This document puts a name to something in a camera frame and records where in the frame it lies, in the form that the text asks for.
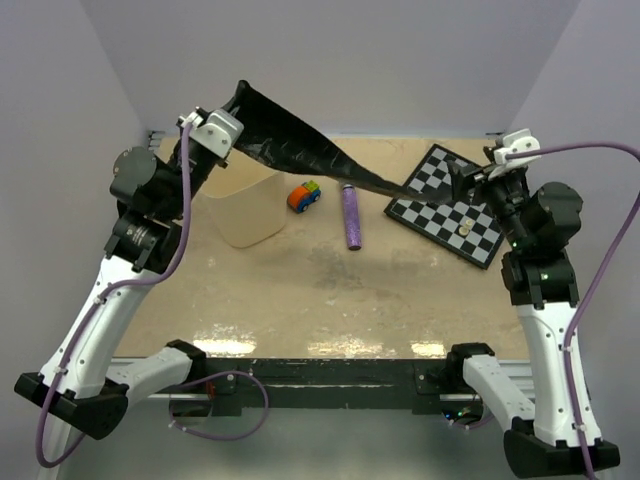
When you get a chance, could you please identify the beige plastic trash bin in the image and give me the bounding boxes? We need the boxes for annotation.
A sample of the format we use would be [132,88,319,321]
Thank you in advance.
[201,170,287,248]

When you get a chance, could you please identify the purple cable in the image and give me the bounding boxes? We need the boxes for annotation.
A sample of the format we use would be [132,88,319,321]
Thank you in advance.
[36,124,270,469]
[504,142,640,476]

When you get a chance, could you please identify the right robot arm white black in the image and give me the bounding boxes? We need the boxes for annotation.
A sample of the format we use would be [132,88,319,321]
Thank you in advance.
[445,162,620,479]

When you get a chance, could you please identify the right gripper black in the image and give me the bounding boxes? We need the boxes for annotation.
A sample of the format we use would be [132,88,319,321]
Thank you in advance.
[447,146,534,249]

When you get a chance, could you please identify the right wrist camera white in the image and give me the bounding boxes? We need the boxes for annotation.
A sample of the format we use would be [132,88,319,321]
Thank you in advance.
[485,129,541,180]

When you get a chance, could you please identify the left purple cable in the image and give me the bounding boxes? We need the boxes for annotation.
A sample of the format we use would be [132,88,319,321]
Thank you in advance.
[36,124,270,469]

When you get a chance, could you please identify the white chess piece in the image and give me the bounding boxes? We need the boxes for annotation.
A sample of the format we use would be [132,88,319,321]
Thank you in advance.
[458,219,474,237]

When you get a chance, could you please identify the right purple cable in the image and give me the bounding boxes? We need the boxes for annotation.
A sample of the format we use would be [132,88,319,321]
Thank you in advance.
[504,142,640,476]

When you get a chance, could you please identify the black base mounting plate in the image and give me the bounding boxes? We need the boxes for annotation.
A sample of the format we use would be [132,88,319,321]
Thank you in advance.
[147,356,506,417]

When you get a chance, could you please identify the black trash bag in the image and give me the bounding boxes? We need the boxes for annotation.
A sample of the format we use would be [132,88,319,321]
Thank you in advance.
[223,80,452,205]

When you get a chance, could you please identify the colourful toy car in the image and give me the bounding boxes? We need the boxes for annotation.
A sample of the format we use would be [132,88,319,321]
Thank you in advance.
[287,180,321,213]

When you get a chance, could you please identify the purple glitter microphone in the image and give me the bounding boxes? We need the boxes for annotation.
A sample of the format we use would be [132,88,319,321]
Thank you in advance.
[342,184,362,251]

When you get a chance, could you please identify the black white chessboard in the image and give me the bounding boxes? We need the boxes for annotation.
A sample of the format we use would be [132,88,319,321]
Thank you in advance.
[384,144,504,270]

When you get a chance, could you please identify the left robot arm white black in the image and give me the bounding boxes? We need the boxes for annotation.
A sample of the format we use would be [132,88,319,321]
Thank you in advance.
[14,109,243,440]

